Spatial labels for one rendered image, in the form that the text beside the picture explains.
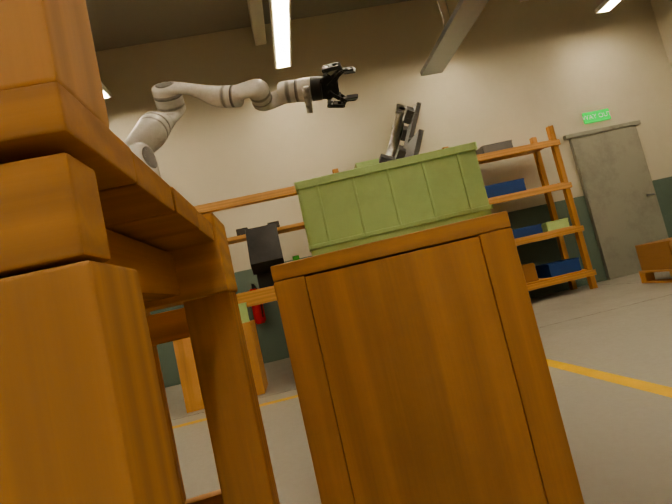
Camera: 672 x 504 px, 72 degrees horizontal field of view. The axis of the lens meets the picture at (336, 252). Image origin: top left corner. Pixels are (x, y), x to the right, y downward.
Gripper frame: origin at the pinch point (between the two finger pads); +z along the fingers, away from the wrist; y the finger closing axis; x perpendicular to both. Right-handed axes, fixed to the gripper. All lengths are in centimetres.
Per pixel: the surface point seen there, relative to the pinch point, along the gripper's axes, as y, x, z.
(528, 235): 390, -258, 199
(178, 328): 9, 80, -45
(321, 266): -2, 75, -10
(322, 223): -6, 66, -9
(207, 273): -15, 85, -29
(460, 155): -11, 54, 22
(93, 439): -52, 127, -17
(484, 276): 2, 79, 24
